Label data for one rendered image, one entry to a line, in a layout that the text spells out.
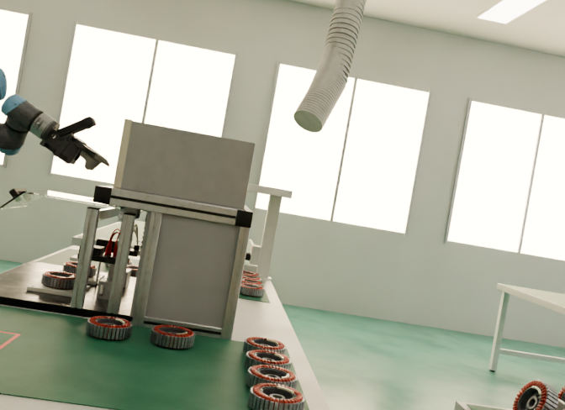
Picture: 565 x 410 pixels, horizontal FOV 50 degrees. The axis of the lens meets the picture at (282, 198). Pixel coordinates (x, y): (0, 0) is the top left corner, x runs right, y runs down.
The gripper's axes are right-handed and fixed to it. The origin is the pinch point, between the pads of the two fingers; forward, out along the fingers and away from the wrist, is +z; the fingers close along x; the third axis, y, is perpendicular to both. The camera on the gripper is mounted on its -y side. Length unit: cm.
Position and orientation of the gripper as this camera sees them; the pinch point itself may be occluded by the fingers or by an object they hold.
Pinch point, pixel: (107, 161)
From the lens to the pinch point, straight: 199.6
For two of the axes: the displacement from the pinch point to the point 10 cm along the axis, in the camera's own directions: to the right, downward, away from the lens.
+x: 0.9, 0.2, -10.0
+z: 8.2, 5.7, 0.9
